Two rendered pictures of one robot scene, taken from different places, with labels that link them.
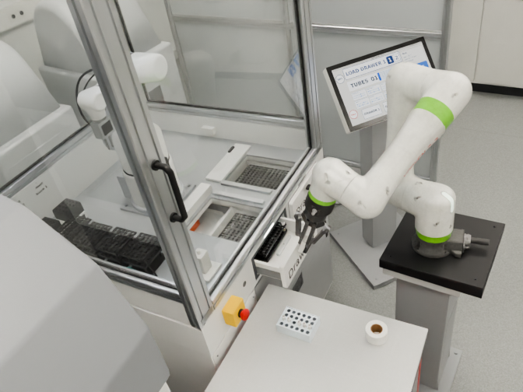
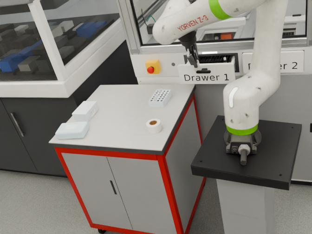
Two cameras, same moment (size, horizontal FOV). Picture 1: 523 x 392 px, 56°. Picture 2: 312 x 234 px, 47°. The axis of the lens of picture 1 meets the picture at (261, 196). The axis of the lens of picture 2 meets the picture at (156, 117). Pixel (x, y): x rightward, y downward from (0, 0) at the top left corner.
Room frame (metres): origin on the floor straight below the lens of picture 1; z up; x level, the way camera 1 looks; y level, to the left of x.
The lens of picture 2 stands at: (0.81, -1.69, 1.72)
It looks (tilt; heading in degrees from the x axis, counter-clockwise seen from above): 32 degrees down; 84
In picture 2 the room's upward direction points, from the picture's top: 14 degrees counter-clockwise
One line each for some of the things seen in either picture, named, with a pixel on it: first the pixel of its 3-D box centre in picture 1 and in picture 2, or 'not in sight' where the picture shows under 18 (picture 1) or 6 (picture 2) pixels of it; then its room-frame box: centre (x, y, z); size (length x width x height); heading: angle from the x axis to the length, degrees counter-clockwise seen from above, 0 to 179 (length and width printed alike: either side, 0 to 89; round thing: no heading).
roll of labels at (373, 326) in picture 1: (376, 332); (153, 126); (0.93, -0.28, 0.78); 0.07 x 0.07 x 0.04
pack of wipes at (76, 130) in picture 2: not in sight; (72, 130); (0.54, -0.10, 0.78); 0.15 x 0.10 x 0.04; 157
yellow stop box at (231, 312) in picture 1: (234, 311); (152, 67); (1.05, 0.16, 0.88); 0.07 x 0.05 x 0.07; 147
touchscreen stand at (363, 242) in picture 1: (384, 179); not in sight; (2.03, -0.66, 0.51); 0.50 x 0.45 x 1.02; 16
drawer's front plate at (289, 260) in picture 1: (299, 249); (205, 74); (1.27, -0.10, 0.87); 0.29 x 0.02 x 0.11; 147
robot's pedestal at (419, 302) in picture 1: (426, 315); (249, 209); (1.24, -0.59, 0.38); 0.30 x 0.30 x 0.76; 52
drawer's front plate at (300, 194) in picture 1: (305, 192); (272, 62); (1.59, -0.18, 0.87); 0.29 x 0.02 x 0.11; 147
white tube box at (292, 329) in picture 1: (298, 323); (160, 98); (1.02, -0.04, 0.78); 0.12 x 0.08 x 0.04; 55
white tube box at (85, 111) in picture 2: not in sight; (86, 111); (0.62, 0.04, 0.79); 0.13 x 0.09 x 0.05; 56
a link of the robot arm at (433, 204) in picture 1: (431, 210); (243, 104); (1.26, -0.58, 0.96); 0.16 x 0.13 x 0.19; 33
